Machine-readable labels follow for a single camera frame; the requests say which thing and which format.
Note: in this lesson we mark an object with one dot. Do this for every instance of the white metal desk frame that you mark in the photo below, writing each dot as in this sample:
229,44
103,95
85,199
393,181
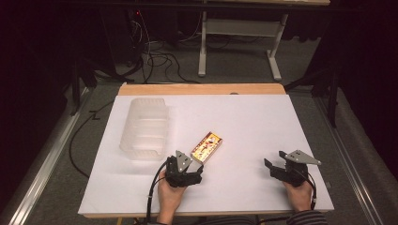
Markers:
238,27

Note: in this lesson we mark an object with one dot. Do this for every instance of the person's right hand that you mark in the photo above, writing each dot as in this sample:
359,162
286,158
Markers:
298,197

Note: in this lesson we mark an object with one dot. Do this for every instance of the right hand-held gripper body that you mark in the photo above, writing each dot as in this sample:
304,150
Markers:
294,173

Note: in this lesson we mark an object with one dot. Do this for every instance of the red and yellow printed box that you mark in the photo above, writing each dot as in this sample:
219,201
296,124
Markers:
207,147

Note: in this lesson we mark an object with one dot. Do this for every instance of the silver metal floor rail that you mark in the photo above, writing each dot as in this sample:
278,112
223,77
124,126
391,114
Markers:
353,162
40,175

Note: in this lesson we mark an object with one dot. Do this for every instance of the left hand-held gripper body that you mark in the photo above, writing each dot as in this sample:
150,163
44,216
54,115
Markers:
181,178

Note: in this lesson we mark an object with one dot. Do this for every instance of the translucent plastic container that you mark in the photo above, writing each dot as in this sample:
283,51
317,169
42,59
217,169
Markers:
144,129

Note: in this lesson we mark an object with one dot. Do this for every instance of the black metal stand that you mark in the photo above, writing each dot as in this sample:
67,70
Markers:
331,90
83,78

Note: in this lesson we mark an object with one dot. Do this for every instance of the person's left hand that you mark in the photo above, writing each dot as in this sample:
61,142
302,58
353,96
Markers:
170,197

